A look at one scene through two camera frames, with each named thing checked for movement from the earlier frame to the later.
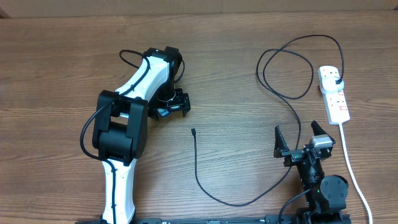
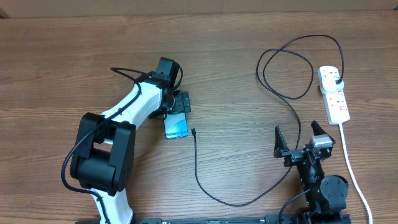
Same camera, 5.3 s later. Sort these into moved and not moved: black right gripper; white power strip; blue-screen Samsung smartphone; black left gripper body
Moved: blue-screen Samsung smartphone
Not moved: black right gripper; white power strip; black left gripper body
